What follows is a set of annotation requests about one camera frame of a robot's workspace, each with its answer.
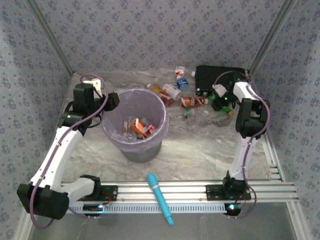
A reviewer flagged green plastic bottle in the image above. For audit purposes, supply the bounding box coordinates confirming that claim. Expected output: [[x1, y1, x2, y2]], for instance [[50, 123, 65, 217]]
[[206, 91, 235, 116]]

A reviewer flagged brown tea bottle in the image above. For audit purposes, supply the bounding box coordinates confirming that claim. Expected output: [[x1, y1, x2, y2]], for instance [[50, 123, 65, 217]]
[[180, 96, 210, 109], [129, 118, 153, 140]]

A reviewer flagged black hard case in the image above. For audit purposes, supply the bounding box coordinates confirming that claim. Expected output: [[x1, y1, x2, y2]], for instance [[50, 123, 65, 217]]
[[194, 65, 248, 100]]

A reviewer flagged clear bottle blue label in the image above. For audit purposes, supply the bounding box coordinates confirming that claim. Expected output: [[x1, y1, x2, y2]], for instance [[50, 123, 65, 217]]
[[175, 74, 192, 97]]

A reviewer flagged orange bottle red label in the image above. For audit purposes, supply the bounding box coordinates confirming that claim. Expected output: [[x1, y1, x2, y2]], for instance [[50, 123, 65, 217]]
[[146, 83, 175, 107]]

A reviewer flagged crushed clear bottle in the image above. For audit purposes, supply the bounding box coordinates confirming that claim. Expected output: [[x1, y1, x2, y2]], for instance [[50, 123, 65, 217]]
[[211, 116, 235, 128], [196, 109, 213, 126]]

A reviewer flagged teal marker pen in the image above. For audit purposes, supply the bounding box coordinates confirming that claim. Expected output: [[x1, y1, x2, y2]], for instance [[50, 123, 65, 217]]
[[146, 172, 175, 227]]

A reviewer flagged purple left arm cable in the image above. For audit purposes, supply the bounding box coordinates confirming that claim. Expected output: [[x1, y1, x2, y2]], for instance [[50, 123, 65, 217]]
[[28, 74, 110, 230]]

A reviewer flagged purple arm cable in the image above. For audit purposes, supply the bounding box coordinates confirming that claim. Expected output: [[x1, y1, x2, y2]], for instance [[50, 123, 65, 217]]
[[28, 74, 110, 230], [214, 70, 272, 220]]

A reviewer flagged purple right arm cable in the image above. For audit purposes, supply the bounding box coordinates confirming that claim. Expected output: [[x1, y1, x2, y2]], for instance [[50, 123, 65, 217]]
[[214, 70, 272, 220]]

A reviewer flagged aluminium side rail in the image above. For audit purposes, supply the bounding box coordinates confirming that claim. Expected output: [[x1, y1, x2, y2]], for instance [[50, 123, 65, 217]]
[[246, 71, 286, 182]]

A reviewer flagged aluminium frame post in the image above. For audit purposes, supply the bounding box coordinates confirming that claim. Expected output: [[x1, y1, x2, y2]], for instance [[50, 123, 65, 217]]
[[248, 0, 297, 75], [26, 0, 76, 75]]

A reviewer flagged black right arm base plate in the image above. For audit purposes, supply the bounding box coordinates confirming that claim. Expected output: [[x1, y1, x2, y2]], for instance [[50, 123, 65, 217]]
[[205, 183, 252, 201]]

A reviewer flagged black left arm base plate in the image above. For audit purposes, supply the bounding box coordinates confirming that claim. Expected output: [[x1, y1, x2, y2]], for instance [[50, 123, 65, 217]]
[[72, 185, 119, 202]]

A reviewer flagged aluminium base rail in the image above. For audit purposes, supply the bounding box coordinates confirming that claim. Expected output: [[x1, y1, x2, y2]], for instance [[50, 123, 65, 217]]
[[61, 180, 300, 203]]

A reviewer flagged slotted white cable duct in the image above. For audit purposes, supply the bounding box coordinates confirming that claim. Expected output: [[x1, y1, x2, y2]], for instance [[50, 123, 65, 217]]
[[36, 202, 231, 215]]

